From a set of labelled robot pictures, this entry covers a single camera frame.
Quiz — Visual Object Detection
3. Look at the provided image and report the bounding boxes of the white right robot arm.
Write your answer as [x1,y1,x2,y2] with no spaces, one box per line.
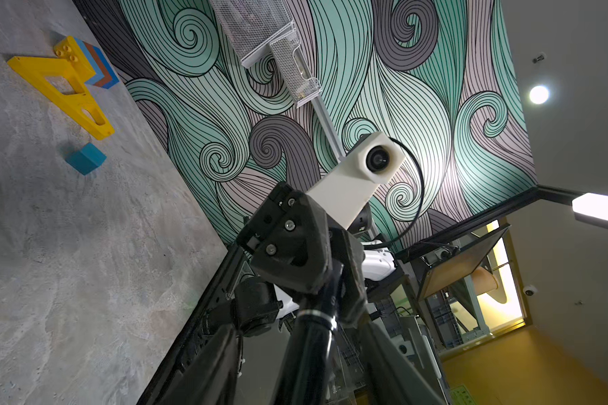
[236,182,395,327]

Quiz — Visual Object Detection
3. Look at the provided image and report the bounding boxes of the black lipstick silver band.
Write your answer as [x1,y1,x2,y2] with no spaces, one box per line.
[271,260,343,404]

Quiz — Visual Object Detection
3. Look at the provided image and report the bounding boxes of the aluminium rail right wall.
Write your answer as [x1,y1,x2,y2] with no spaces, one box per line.
[293,50,348,163]

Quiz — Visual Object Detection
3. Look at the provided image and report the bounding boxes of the clear wall bin large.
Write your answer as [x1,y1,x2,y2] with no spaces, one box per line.
[210,0,295,69]

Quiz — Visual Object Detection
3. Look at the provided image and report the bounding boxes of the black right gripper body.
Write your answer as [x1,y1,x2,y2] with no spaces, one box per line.
[233,276,283,337]

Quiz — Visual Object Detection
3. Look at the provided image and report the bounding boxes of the clear wall bin small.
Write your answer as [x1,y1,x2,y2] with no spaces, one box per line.
[270,29,322,108]

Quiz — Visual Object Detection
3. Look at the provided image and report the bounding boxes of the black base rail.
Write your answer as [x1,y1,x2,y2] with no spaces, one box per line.
[138,244,248,404]

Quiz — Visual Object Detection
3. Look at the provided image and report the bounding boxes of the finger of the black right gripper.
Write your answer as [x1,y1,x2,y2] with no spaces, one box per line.
[236,182,332,295]
[330,228,368,327]

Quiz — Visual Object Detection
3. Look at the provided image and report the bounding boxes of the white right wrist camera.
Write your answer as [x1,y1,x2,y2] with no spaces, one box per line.
[306,132,405,229]

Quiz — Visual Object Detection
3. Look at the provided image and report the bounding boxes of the multicolour stacked toy blocks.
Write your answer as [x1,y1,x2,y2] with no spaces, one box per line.
[77,40,120,89]

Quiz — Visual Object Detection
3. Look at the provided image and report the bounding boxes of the yellow triangle toy block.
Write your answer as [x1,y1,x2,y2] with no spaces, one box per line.
[8,36,115,140]

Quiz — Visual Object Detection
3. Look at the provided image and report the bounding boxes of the teal cube block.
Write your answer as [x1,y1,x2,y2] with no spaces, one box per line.
[65,143,106,176]

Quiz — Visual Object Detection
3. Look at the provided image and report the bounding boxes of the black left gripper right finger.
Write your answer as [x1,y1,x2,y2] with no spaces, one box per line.
[357,322,444,404]

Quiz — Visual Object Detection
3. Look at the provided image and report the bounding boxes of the rectangular ceiling light panel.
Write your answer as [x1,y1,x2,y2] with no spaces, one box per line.
[572,192,608,230]

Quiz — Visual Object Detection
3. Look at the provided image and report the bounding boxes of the round ceiling light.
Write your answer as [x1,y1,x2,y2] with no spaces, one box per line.
[529,84,551,105]

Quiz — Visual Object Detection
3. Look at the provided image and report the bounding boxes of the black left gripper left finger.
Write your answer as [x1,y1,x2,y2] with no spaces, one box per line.
[160,325,242,405]

